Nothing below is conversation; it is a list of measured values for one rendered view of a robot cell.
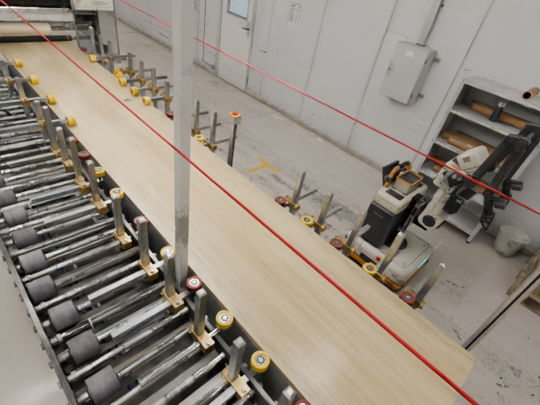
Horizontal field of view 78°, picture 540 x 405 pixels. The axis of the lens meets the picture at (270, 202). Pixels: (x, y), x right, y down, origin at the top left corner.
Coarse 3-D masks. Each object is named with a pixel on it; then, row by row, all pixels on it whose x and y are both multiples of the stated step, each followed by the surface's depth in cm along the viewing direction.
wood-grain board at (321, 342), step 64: (64, 64) 360; (128, 128) 276; (128, 192) 213; (192, 192) 223; (256, 192) 235; (192, 256) 180; (256, 256) 188; (320, 256) 196; (256, 320) 156; (320, 320) 162; (384, 320) 168; (320, 384) 138; (384, 384) 142; (448, 384) 147
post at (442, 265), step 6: (438, 264) 173; (444, 264) 172; (438, 270) 174; (432, 276) 178; (438, 276) 175; (426, 282) 182; (432, 282) 179; (426, 288) 183; (420, 294) 187; (420, 300) 188; (414, 306) 192
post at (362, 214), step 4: (360, 212) 198; (364, 212) 197; (360, 216) 199; (364, 216) 198; (356, 220) 202; (360, 220) 200; (356, 224) 203; (360, 224) 201; (356, 228) 204; (360, 228) 206; (352, 232) 208; (356, 232) 205; (352, 236) 209; (356, 236) 210; (348, 240) 212; (352, 240) 210; (348, 244) 214; (352, 244) 213; (344, 252) 218
